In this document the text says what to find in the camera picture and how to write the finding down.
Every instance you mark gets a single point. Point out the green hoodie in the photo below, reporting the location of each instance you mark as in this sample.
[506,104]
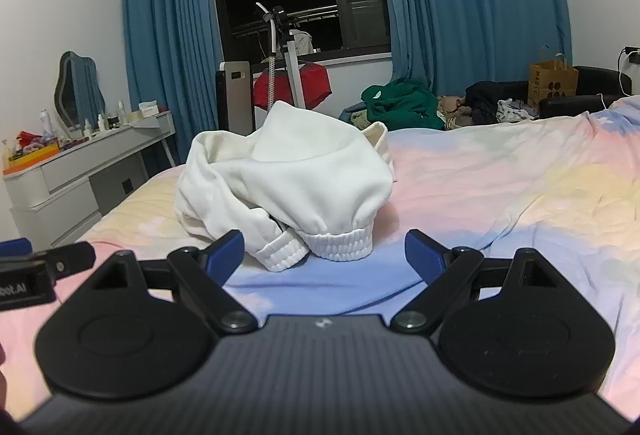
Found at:
[400,105]

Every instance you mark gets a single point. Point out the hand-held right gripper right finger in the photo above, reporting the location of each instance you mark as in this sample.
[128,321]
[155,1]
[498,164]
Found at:
[422,252]

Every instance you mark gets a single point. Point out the white panel appliance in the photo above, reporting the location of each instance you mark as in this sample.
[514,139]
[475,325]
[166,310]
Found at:
[235,100]

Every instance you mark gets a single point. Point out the dark clothes pile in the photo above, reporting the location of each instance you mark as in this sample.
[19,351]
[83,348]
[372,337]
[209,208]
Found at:
[487,95]

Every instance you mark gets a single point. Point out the printed white cloth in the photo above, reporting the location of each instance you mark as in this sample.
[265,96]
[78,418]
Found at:
[515,111]

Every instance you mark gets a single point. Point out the beige clothes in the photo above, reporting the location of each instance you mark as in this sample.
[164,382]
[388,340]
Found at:
[452,110]

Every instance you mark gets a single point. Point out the orange tray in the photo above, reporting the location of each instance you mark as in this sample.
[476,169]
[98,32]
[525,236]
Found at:
[32,156]

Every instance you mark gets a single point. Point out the garment steamer stand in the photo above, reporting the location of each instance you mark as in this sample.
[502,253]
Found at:
[292,60]

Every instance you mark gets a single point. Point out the wavy framed mirror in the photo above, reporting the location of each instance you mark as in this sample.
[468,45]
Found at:
[80,90]

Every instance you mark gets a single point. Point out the white pump bottle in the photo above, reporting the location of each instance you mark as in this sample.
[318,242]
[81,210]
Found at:
[121,111]

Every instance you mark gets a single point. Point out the red garment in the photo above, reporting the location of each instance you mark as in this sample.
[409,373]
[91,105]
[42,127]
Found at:
[315,85]

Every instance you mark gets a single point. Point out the brown paper bag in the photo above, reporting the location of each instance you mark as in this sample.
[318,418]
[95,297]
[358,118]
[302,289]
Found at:
[550,80]

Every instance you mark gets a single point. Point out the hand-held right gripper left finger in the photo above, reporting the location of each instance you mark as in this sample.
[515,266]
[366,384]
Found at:
[227,251]

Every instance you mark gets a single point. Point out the pastel bed blanket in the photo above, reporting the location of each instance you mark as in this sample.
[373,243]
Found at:
[500,175]

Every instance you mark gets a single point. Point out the small white bottle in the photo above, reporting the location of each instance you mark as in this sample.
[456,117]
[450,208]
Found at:
[101,122]

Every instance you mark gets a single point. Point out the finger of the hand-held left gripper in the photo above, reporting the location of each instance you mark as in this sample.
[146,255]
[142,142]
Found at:
[70,257]

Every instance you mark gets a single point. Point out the white dressing table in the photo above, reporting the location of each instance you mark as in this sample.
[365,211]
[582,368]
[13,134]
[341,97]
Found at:
[65,170]

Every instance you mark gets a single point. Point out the white tissue box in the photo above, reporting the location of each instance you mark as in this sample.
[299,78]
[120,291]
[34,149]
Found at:
[148,108]

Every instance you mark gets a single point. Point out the black sofa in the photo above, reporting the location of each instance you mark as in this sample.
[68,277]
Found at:
[595,82]

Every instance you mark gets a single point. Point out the white hanging garment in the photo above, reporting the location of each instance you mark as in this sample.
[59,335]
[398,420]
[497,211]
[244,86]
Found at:
[301,41]

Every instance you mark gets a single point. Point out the yellow green cloth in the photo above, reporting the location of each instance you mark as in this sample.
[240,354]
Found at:
[360,119]

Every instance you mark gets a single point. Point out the wall charger plug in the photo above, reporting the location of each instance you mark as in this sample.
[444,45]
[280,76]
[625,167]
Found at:
[631,52]

